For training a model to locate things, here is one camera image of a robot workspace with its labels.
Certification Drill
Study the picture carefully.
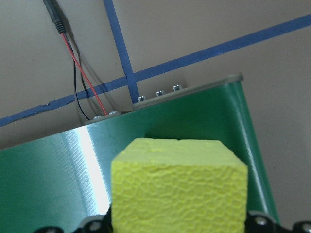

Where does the red and black conveyor wire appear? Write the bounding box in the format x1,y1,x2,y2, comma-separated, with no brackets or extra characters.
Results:
43,0,109,121

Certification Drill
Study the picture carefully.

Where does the green conveyor belt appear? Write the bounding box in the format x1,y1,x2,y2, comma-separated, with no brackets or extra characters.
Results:
0,72,281,233

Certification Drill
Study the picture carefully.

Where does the yellow foam block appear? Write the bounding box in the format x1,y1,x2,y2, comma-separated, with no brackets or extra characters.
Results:
110,137,248,233

